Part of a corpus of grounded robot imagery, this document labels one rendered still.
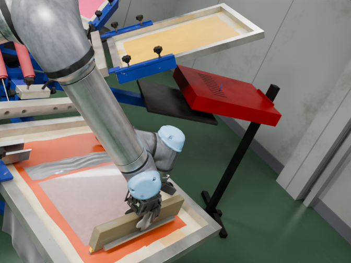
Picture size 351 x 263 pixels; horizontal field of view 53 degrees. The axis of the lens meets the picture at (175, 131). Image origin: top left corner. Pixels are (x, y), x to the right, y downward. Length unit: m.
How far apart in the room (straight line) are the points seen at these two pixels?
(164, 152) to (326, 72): 3.08
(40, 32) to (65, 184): 0.77
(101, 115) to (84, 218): 0.57
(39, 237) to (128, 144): 0.45
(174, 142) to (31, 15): 0.47
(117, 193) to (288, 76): 3.10
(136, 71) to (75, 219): 0.85
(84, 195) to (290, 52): 3.28
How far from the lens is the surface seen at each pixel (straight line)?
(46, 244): 1.06
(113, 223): 1.05
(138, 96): 2.15
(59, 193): 1.26
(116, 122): 0.70
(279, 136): 4.14
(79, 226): 1.17
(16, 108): 1.51
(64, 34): 0.62
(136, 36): 2.28
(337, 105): 3.58
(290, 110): 4.05
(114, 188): 1.33
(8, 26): 0.73
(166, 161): 0.94
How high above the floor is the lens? 1.79
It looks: 27 degrees down
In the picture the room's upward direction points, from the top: 22 degrees clockwise
